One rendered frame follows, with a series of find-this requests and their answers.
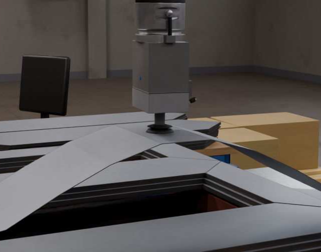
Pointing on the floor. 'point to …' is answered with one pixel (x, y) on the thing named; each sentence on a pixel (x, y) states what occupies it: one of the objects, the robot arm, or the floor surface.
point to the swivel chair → (44, 84)
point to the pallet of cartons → (274, 140)
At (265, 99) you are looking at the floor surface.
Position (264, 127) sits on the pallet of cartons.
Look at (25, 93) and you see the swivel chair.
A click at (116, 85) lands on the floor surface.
